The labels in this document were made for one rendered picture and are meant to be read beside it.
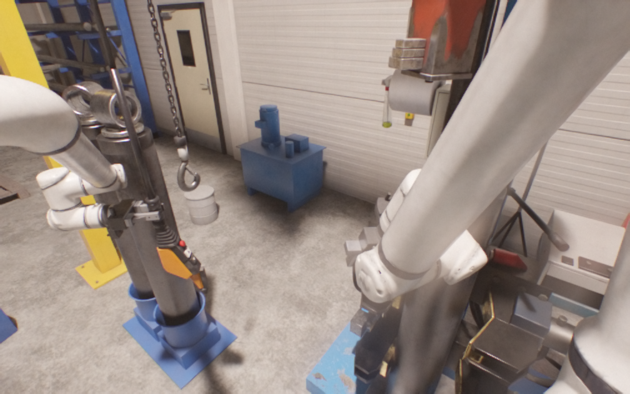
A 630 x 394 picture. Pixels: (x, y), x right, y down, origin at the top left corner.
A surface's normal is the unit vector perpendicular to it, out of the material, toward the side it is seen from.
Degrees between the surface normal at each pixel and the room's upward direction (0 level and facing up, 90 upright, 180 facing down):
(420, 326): 90
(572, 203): 90
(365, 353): 0
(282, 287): 0
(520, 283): 90
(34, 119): 99
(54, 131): 119
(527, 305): 0
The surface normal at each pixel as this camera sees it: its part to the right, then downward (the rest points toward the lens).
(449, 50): 0.34, 0.47
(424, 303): -0.72, 0.35
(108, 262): 0.80, 0.29
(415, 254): -0.35, 0.67
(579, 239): 0.00, -0.87
